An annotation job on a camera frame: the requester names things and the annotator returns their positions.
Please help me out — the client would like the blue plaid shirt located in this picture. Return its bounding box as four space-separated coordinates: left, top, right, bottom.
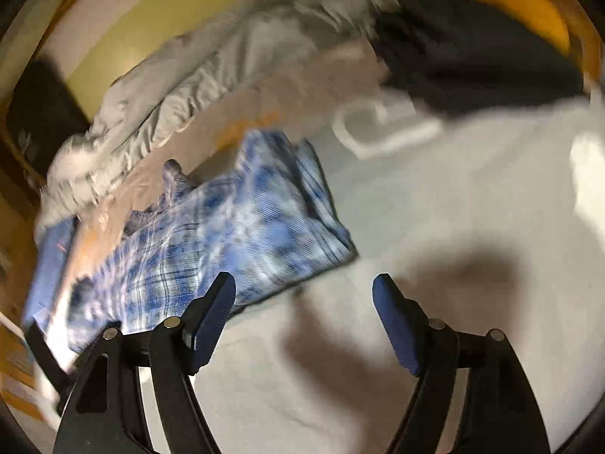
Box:
66 130 356 351

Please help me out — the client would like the blue pillow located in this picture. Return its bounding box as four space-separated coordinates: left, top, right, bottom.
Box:
20 216 78 332

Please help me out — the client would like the grey bed sheet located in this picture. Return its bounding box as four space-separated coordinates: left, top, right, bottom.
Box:
8 37 605 454

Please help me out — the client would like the black hanging garment bag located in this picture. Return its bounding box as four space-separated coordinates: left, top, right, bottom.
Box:
7 59 89 177

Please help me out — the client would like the white sock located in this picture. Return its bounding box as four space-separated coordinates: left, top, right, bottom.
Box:
569 131 604 231

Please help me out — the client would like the black puffer jacket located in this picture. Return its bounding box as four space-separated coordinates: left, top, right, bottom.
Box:
371 0 585 117

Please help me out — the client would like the grey crumpled duvet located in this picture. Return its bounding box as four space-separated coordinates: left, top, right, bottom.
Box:
34 0 397 241

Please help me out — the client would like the wooden bunk bed frame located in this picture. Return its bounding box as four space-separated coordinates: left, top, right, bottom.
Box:
0 0 143 426

